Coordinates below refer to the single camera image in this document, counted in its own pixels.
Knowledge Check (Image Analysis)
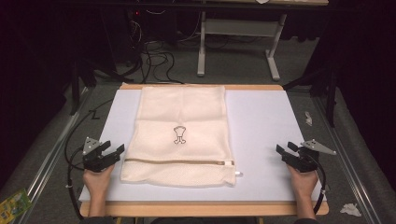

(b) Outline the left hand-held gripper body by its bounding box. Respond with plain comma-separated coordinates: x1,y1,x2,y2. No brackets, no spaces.
81,136,121,174

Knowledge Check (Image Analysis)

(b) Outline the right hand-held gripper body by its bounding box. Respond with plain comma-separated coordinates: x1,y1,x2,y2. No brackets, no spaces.
286,138,337,174

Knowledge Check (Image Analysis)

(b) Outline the cream mesh laundry bag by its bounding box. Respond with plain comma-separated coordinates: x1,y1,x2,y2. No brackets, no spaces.
120,85,244,188

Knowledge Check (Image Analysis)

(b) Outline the person's right hand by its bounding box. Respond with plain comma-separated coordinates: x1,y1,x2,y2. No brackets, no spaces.
286,164,319,199

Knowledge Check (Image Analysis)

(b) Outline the person's left hand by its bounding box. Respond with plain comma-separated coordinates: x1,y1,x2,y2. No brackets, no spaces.
82,164,116,196

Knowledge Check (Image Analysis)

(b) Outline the white table mat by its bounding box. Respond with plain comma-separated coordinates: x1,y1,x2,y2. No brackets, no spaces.
78,89,328,203

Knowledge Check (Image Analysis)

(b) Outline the black metal stand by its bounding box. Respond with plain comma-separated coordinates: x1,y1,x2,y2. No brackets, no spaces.
68,58,98,117
281,67,340,129

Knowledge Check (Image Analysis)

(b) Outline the large crumpled white paper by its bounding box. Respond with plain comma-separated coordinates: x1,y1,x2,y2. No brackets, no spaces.
339,203,363,218

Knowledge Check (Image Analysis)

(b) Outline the green printed packet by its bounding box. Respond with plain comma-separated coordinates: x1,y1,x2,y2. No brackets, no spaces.
0,188,34,224

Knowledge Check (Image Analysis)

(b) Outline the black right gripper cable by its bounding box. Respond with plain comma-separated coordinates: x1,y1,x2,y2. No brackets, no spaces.
310,153,329,216

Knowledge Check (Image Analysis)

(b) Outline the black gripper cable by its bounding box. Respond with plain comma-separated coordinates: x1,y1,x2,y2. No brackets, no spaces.
64,98,116,213
310,153,329,216

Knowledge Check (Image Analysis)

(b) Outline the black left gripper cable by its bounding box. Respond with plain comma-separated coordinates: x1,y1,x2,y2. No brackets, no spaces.
64,98,116,213

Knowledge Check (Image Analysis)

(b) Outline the metal floor rail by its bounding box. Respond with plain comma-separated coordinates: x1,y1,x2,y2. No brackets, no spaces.
13,87,92,224
311,94,396,224

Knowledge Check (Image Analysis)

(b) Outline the tangle of black floor cables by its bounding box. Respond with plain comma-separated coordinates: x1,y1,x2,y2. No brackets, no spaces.
125,10,185,86

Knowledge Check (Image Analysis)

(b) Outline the white metal desk frame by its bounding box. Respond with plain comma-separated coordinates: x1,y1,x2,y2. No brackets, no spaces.
196,10,288,82

